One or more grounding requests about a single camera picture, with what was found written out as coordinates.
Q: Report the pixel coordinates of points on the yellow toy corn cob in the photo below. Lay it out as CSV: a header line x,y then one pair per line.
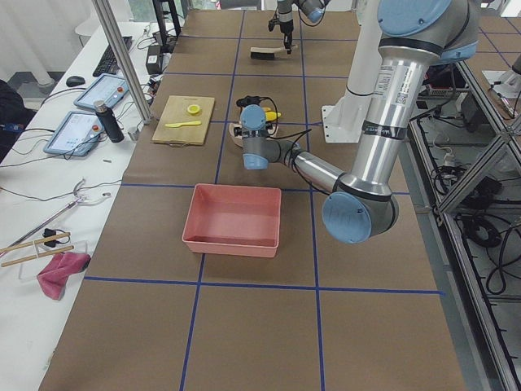
x,y
270,114

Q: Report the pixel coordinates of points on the black water bottle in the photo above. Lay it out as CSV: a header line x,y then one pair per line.
x,y
109,122

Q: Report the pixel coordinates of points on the black keyboard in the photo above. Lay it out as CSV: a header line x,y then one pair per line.
x,y
108,63

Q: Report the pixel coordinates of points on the beige plastic dustpan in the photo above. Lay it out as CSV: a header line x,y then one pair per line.
x,y
235,132

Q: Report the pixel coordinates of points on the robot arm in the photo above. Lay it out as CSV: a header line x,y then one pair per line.
x,y
314,11
415,36

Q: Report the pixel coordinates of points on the teach pendant tablet far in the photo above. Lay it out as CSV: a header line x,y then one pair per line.
x,y
108,88

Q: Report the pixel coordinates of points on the wooden sticks acrylic stand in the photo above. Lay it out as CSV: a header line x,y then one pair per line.
x,y
30,257

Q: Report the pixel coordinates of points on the yellow plastic knife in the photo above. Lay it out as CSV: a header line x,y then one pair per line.
x,y
181,124

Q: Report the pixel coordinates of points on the pink cloth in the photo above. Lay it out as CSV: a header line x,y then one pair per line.
x,y
53,278

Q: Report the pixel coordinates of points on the bamboo cutting board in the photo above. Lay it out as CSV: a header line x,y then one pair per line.
x,y
175,111

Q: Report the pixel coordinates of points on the teach pendant tablet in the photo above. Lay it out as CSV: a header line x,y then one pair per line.
x,y
76,135
108,88

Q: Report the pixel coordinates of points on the aluminium frame post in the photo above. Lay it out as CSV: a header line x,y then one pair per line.
x,y
115,40

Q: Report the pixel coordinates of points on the toy lemon slice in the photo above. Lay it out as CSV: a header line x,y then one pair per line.
x,y
193,109

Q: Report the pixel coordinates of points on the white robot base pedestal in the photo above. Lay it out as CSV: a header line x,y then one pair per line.
x,y
342,124

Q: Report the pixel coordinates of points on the teach pendant tablet near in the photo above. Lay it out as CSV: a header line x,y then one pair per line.
x,y
76,135

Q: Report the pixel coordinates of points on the black computer mouse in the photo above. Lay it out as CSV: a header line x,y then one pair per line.
x,y
74,81

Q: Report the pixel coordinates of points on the beige hand brush black bristles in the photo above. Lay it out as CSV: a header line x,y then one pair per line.
x,y
269,53

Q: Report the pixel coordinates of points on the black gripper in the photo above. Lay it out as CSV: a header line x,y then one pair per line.
x,y
286,25
249,135

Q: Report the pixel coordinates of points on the metal reacher tongs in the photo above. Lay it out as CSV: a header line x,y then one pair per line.
x,y
82,211

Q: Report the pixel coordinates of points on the pink plastic bin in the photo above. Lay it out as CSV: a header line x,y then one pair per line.
x,y
233,220

